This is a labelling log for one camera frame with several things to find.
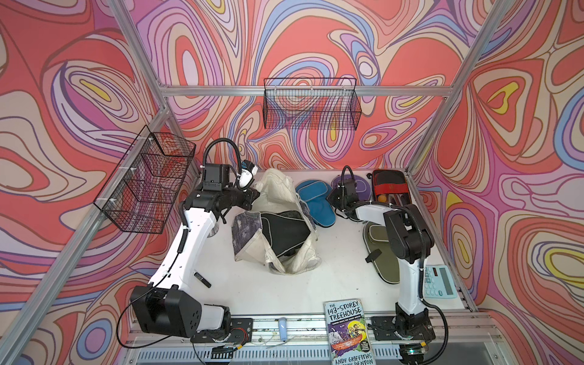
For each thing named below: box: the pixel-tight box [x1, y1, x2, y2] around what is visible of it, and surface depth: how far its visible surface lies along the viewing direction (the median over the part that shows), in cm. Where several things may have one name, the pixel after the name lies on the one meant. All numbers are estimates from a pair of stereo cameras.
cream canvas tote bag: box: [231, 168, 322, 274], surface depth 80 cm
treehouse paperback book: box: [323, 298, 376, 365], surface depth 72 cm
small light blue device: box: [278, 317, 288, 343], surface depth 73 cm
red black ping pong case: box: [371, 168, 412, 206], surface depth 110 cm
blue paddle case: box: [295, 179, 337, 228], surface depth 104 cm
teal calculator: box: [422, 264, 458, 299], surface depth 82 cm
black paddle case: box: [260, 209, 312, 258], surface depth 88 cm
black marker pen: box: [193, 271, 213, 289], surface depth 85 cm
